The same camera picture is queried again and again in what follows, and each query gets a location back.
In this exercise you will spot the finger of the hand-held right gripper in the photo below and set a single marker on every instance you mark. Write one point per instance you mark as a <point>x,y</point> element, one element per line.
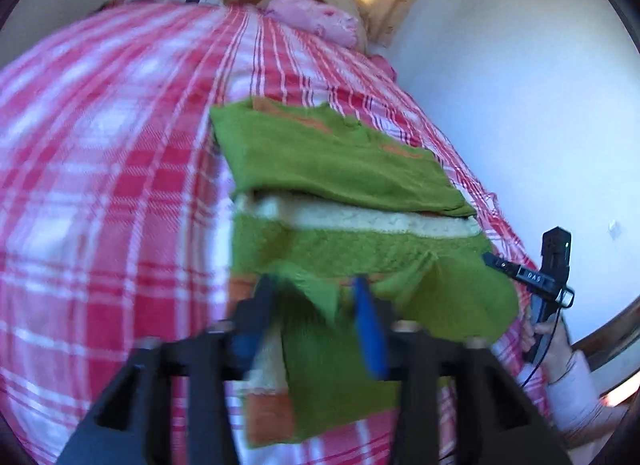
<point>500,263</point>

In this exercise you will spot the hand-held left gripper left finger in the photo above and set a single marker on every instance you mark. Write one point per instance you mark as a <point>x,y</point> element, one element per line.
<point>247,350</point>

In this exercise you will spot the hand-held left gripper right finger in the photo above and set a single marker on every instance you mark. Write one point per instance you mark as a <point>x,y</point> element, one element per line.
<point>371,330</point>

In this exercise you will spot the green striped knit sweater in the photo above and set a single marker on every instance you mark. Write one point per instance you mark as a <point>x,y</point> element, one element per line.
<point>325,165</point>

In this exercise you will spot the person's right forearm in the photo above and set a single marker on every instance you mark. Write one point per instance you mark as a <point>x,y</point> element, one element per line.
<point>575,395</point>

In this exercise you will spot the person's right hand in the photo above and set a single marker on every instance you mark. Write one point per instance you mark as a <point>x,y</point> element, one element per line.
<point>557,350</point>

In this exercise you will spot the pink cloth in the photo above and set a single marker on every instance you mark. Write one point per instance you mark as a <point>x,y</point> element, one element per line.
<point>385,67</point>

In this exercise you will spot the bed with red plaid sheet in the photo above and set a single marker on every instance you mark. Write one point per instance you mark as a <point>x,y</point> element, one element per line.
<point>100,170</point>

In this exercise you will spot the pink floral pillow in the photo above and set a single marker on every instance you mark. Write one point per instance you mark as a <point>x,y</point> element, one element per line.
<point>310,17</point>

